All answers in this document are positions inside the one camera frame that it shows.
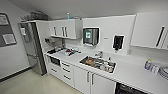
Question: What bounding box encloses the black built-in microwave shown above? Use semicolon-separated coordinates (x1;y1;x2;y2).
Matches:
48;55;62;67

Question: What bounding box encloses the small chrome soap pump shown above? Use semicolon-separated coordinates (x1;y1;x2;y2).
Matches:
106;56;112;65

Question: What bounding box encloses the grey paper towel dispenser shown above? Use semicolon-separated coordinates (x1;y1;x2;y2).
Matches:
82;26;101;47

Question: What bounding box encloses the white base cabinet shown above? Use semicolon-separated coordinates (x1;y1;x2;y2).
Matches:
46;53;116;94

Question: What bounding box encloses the blue dish soap bottle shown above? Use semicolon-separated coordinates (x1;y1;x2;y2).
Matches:
143;58;153;71

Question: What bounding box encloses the chrome sink faucet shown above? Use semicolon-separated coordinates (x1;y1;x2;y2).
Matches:
93;50;105;60

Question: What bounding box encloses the framed wall picture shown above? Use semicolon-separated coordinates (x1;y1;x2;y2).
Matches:
0;14;10;26

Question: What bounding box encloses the stainless steel dishwasher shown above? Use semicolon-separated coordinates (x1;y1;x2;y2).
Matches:
114;82;148;94

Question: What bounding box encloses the white three-door wall cabinet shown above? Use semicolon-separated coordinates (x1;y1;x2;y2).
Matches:
130;12;168;51

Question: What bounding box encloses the pale blue bottle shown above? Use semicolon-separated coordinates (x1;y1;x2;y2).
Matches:
65;12;72;21

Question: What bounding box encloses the stainless steel refrigerator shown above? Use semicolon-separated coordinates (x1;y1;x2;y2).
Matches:
17;21;48;76

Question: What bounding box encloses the black soap dispenser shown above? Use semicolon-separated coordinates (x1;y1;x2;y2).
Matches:
112;33;125;52

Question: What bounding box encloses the steel kitchen sink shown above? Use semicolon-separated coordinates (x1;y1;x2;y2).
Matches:
78;54;118;74

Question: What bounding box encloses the black coffee machine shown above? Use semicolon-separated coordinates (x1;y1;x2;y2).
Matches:
44;36;63;50

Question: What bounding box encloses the grey wall pin board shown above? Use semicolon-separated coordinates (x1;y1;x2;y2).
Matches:
0;12;18;48

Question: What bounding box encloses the small white bottle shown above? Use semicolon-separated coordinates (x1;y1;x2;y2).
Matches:
151;62;160;74

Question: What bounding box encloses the small grey wall label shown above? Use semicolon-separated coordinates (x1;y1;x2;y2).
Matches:
102;36;110;40

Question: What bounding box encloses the white wall outlet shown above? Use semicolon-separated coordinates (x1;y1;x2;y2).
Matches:
127;48;133;56

